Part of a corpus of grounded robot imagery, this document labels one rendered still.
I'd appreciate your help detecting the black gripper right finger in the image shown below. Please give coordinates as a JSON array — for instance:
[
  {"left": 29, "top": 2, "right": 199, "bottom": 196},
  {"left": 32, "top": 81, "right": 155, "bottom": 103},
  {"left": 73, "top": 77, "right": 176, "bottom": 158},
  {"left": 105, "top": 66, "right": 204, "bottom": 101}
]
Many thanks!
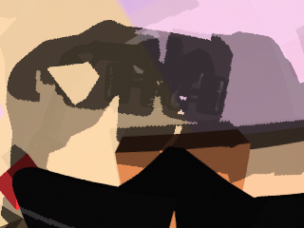
[{"left": 172, "top": 148, "right": 304, "bottom": 228}]

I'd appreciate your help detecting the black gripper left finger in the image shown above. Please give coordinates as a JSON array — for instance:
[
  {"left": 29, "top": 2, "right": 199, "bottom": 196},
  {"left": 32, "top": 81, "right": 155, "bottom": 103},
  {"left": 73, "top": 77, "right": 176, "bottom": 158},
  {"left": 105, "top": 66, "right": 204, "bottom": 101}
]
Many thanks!
[{"left": 11, "top": 147, "right": 179, "bottom": 228}]

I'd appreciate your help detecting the small red block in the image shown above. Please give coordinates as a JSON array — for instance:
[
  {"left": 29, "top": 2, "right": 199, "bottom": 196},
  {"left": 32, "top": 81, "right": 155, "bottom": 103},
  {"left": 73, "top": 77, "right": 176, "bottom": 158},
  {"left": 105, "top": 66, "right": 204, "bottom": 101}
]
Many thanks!
[{"left": 0, "top": 153, "right": 38, "bottom": 210}]

